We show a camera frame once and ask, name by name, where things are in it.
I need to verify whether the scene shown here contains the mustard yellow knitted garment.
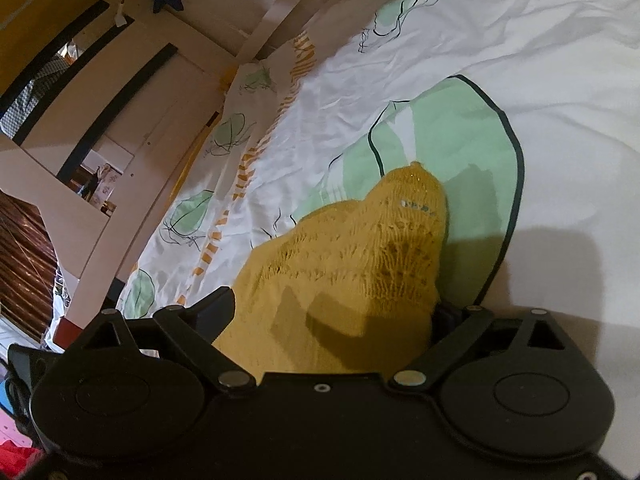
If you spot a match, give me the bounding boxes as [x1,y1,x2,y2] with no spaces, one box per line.
[214,162,447,378]

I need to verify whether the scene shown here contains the colourful clothes pile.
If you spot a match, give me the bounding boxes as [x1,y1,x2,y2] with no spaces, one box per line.
[0,411,42,479]

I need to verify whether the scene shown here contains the white patterned bed sheet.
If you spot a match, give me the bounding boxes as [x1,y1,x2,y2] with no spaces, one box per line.
[117,0,639,477]

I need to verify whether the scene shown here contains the wooden bed frame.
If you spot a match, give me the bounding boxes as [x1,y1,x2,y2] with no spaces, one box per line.
[1,0,302,328]

